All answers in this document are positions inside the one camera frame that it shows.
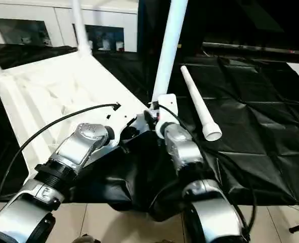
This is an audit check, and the white cabinet with glass doors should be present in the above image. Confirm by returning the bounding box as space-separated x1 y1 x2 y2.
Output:
0 0 140 53

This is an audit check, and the black left robot foot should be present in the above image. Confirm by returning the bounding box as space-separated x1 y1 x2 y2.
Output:
70 233 102 243

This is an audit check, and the black mat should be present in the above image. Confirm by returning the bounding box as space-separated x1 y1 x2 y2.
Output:
0 43 299 222

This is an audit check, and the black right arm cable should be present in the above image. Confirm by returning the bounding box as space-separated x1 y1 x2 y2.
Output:
156 104 257 234

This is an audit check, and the grey metal rail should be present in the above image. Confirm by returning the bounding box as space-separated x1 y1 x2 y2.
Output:
202 43 299 57

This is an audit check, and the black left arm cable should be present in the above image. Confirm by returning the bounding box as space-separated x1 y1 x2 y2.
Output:
0 103 122 224

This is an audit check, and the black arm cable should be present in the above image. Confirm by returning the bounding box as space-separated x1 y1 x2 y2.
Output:
0 103 122 224
156 104 257 234

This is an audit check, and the white plastic table top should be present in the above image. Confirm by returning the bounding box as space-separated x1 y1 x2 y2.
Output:
0 50 159 169

